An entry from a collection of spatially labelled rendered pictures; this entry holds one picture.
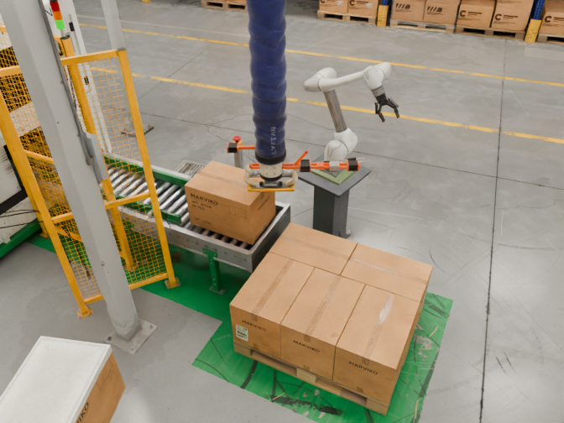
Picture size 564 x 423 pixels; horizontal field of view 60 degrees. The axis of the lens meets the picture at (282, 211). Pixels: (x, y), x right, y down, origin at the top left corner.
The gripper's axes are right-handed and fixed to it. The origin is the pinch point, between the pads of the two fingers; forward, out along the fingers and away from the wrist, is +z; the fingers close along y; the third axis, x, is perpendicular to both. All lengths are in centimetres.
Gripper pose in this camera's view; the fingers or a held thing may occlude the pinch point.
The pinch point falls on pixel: (390, 117)
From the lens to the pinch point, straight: 383.5
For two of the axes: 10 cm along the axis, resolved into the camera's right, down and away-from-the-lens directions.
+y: 6.4, -0.9, -7.6
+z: 4.7, 8.3, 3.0
